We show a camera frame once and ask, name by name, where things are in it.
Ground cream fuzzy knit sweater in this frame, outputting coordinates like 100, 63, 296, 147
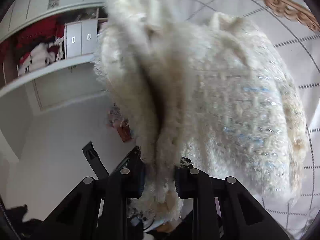
94, 0, 307, 220

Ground white grid-pattern bed sheet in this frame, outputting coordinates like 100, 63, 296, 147
174, 0, 319, 239

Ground grey cabinet with drawers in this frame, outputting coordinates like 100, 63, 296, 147
1, 0, 106, 113

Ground carved wooden headboard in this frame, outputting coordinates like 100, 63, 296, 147
262, 0, 319, 31

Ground red and white clothes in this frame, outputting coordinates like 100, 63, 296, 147
1, 16, 65, 76

